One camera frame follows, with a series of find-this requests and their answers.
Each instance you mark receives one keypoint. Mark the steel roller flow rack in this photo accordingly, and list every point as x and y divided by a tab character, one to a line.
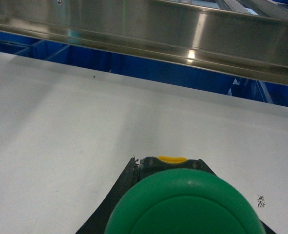
245	38

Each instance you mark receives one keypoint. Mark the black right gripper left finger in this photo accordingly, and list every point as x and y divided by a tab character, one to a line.
97	222

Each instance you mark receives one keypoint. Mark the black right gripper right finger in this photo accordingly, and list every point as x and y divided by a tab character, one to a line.
226	211

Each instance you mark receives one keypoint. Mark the green mushroom push button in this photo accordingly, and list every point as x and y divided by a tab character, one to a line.
164	201

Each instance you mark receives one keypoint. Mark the small QR code sticker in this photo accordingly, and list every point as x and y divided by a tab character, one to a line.
261	201

